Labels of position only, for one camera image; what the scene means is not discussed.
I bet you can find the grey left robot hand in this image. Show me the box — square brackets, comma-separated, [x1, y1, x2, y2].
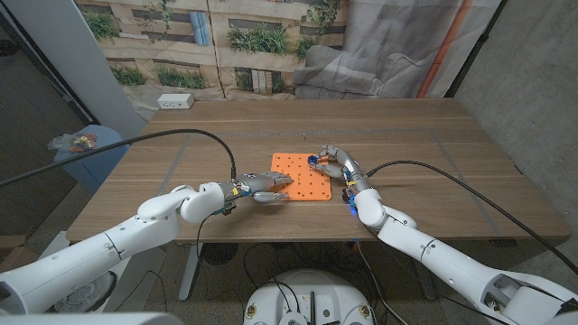
[220, 170, 294, 216]

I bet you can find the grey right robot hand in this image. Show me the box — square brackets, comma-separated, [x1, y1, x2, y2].
[310, 144, 371, 205]

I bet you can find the orange peg board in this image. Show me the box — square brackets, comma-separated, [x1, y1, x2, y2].
[269, 152, 333, 202]

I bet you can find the black round floor base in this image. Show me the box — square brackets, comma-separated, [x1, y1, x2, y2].
[201, 242, 239, 265]

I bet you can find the printed fabric backdrop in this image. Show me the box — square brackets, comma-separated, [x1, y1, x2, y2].
[74, 0, 503, 121]

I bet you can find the white table leg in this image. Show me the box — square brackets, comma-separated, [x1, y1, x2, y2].
[406, 252, 437, 302]
[178, 242, 204, 302]

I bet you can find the white power strip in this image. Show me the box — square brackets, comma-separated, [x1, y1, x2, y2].
[156, 92, 195, 110]

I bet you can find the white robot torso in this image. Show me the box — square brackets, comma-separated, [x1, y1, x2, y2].
[242, 268, 375, 325]

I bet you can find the blue round stool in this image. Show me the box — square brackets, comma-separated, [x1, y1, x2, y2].
[52, 124, 131, 195]

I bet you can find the black backdrop stand pole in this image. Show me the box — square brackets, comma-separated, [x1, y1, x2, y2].
[444, 0, 509, 98]

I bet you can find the clear bag of colourful toys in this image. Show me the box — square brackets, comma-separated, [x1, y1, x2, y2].
[46, 132, 98, 153]

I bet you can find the grey sneaker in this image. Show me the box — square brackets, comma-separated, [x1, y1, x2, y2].
[53, 270, 117, 314]

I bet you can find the white robot head rim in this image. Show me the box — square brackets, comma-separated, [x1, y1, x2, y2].
[0, 312, 184, 325]

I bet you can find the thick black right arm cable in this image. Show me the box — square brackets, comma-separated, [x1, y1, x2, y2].
[366, 160, 578, 275]

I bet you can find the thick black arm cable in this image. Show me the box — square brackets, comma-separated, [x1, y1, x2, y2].
[366, 160, 578, 275]
[0, 128, 238, 187]

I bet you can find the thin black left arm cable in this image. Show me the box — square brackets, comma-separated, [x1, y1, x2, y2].
[196, 215, 243, 325]

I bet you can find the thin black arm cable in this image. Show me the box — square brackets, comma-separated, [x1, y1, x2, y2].
[392, 243, 514, 325]
[196, 215, 243, 325]

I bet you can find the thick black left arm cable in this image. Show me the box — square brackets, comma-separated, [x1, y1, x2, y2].
[0, 128, 238, 187]

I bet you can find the white floor cable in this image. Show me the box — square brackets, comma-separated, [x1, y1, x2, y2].
[356, 242, 398, 325]

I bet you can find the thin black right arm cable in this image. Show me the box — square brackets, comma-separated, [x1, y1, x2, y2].
[392, 243, 514, 325]

